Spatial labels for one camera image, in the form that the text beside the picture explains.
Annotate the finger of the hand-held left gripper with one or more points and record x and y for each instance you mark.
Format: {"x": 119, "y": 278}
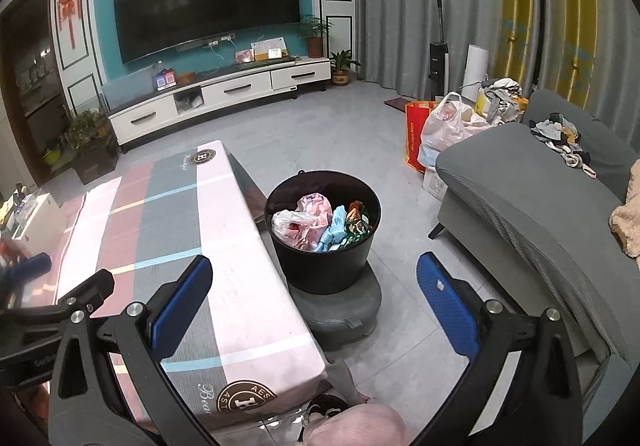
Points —
{"x": 92, "y": 288}
{"x": 30, "y": 266}

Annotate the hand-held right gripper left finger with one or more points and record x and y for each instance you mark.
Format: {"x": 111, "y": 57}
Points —
{"x": 185, "y": 296}

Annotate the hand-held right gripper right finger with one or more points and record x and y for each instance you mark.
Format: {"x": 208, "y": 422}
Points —
{"x": 445, "y": 301}

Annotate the green snack packet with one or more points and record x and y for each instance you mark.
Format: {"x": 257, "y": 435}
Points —
{"x": 361, "y": 232}

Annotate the black trash bin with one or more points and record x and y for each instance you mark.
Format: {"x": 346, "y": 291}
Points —
{"x": 325, "y": 271}

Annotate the red gold candy wrapper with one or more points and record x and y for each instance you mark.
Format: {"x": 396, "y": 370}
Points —
{"x": 356, "y": 212}

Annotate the blue face mask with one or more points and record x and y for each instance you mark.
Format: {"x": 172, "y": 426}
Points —
{"x": 334, "y": 228}

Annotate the small pink plastic bag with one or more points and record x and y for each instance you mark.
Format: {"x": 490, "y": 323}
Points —
{"x": 315, "y": 206}

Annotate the white storage box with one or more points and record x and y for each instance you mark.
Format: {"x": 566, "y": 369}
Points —
{"x": 42, "y": 221}

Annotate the grey cushion stool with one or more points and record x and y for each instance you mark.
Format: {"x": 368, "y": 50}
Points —
{"x": 335, "y": 311}

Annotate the white cardboard box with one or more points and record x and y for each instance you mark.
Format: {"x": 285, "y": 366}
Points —
{"x": 434, "y": 183}

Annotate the grey sofa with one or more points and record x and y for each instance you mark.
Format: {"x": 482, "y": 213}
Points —
{"x": 530, "y": 216}

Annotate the plants in dark planter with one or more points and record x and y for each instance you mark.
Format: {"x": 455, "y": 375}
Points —
{"x": 90, "y": 146}

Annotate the person's pink-clad leg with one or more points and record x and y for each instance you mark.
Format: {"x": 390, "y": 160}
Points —
{"x": 360, "y": 426}

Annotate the black white slipper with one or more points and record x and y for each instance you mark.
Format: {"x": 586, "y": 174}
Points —
{"x": 325, "y": 408}

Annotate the orange shopping bag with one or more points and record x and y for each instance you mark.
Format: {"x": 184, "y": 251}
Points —
{"x": 414, "y": 141}

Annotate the white plastic shopping bag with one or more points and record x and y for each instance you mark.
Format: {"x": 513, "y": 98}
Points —
{"x": 447, "y": 126}

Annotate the dark wooden display cabinet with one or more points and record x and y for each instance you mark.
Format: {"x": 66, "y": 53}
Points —
{"x": 30, "y": 76}

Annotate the beige plush blanket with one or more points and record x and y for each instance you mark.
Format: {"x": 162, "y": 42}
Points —
{"x": 627, "y": 231}

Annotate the heap of socks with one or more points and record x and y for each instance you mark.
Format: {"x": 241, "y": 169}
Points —
{"x": 562, "y": 141}

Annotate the dark red doormat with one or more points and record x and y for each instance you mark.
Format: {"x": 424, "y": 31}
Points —
{"x": 399, "y": 104}

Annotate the pile of clothes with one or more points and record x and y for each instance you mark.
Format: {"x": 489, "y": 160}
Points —
{"x": 500, "y": 98}

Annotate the white television cabinet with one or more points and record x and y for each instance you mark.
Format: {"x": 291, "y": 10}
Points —
{"x": 235, "y": 88}

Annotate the blue red small box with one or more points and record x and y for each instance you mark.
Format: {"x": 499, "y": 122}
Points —
{"x": 165, "y": 81}

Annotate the white upright panel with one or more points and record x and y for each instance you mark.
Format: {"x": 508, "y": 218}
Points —
{"x": 476, "y": 71}

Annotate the black upright vacuum cleaner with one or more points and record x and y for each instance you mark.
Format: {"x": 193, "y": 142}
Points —
{"x": 438, "y": 61}

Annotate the small potted plant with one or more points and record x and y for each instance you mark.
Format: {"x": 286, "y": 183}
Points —
{"x": 342, "y": 71}

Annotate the white desk calendar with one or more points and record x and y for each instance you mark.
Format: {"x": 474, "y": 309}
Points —
{"x": 267, "y": 48}

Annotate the tall potted plant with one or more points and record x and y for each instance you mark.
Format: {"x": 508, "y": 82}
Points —
{"x": 315, "y": 36}

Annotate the pink photo frame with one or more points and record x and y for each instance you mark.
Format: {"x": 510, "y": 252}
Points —
{"x": 245, "y": 56}

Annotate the red knot wall decoration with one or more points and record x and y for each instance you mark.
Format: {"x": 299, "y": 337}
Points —
{"x": 69, "y": 1}

